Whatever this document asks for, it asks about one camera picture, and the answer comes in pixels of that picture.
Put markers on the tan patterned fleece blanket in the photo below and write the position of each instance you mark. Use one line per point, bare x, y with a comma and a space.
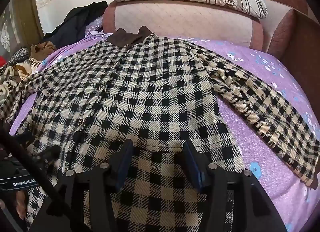
10, 82

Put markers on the brown wooden door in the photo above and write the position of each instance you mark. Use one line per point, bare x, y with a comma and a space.
22, 17

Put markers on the black and beige checkered shirt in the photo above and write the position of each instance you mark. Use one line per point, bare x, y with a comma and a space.
150, 92

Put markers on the dark clothes pile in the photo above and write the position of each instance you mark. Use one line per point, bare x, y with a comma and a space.
72, 27

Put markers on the purple floral bed sheet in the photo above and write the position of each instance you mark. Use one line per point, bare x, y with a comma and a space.
250, 134

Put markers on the maroon upholstered bed frame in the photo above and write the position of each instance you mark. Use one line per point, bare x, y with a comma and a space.
282, 29

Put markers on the grey houndstooth garment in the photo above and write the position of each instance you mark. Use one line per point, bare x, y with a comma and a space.
20, 54

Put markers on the red bag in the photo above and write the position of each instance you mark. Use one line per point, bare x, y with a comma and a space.
2, 62

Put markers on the pink quilted headboard cushion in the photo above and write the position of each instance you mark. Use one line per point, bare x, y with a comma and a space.
180, 19

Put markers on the person's left hand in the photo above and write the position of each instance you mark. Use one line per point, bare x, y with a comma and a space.
20, 203

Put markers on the brown garment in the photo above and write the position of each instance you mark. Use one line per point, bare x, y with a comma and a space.
43, 48

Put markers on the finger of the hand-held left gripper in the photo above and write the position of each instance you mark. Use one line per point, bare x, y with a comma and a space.
48, 155

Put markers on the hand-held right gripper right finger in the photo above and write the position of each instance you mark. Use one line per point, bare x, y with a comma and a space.
193, 164

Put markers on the lavender plastic bag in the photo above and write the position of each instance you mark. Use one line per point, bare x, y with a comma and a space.
93, 31

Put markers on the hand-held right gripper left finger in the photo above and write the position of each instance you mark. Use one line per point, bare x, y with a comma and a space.
125, 163

